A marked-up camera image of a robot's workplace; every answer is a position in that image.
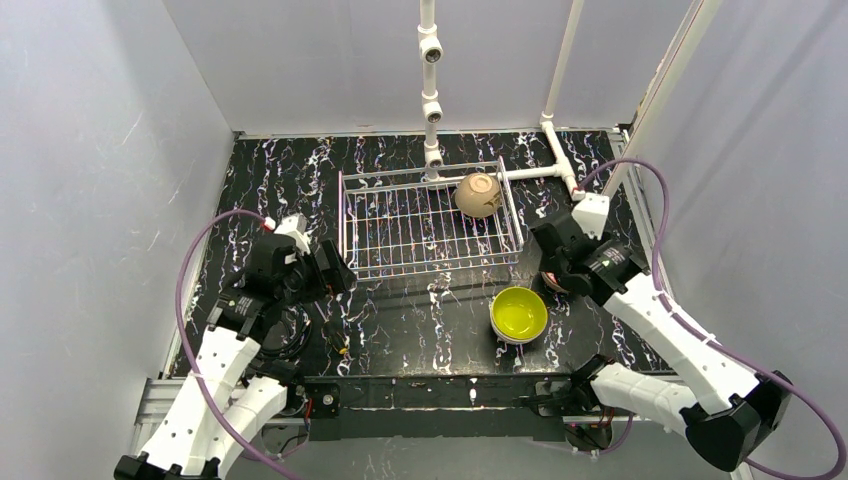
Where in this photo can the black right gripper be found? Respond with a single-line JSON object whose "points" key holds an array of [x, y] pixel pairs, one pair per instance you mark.
{"points": [[553, 244]]}

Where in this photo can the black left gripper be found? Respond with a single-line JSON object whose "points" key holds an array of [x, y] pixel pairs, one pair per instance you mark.
{"points": [[329, 266]]}

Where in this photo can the yellow-green bowl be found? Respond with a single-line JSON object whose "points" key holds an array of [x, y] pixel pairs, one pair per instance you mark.
{"points": [[514, 303]]}

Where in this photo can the beige floral bowl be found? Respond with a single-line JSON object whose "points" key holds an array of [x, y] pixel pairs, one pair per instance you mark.
{"points": [[478, 195]]}

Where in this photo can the red patterned bowl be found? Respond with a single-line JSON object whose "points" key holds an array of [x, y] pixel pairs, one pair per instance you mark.
{"points": [[552, 283]]}

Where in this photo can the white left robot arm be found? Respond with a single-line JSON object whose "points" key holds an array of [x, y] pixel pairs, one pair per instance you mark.
{"points": [[236, 329]]}

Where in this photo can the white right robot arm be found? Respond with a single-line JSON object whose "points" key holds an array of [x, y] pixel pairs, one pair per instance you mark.
{"points": [[724, 409]]}

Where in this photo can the black yellow screwdriver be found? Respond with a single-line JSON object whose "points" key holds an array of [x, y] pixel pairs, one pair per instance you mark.
{"points": [[331, 331]]}

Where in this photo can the white bowl under green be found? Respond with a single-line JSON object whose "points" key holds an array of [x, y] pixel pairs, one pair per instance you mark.
{"points": [[522, 331]]}

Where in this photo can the white diagonal PVC pole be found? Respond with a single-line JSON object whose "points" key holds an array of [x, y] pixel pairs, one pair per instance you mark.
{"points": [[682, 47]]}

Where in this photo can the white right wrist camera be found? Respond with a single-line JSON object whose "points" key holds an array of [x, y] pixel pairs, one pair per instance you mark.
{"points": [[591, 214]]}

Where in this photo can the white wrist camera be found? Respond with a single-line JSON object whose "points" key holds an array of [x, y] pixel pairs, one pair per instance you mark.
{"points": [[591, 214], [294, 226]]}

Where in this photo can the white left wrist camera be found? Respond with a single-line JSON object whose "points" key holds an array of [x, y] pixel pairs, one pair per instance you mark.
{"points": [[294, 226]]}

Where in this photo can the white wire dish rack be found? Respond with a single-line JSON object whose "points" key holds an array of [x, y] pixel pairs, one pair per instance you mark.
{"points": [[399, 222]]}

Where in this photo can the white PVC pipe frame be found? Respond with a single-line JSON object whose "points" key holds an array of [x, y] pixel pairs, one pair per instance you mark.
{"points": [[562, 167]]}

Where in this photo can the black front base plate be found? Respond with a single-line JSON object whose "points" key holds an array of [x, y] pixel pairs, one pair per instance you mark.
{"points": [[539, 406]]}

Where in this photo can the aluminium extrusion frame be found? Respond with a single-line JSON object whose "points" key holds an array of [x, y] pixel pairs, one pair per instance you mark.
{"points": [[152, 411]]}

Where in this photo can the white PVC camera post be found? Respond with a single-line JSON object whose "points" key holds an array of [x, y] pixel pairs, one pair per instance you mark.
{"points": [[430, 53]]}

